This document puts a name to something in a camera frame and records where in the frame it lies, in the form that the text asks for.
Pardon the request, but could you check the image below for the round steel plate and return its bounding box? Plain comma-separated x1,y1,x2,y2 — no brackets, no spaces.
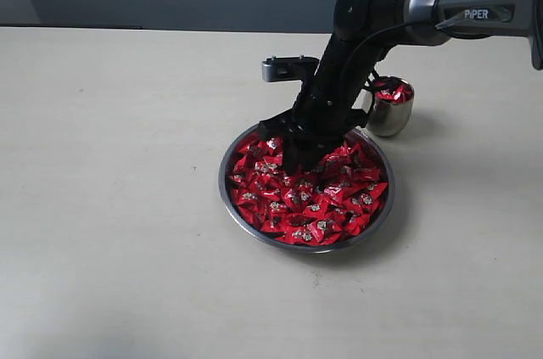
218,127,395,254

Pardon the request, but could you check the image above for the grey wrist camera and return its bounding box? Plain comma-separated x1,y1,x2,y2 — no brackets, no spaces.
261,55,319,82

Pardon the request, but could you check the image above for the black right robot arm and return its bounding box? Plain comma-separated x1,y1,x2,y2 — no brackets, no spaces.
258,0,542,174

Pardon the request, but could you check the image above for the black cable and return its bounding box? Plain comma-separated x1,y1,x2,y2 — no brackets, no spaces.
341,21,412,116

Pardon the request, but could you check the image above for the red wrapped candy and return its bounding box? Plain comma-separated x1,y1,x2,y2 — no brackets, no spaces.
343,193,380,214
281,227,318,246

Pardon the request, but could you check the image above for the stainless steel cup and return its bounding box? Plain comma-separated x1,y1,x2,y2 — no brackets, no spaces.
367,76,415,137

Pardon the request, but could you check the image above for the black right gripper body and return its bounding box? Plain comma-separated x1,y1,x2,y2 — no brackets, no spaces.
291,31,386,143

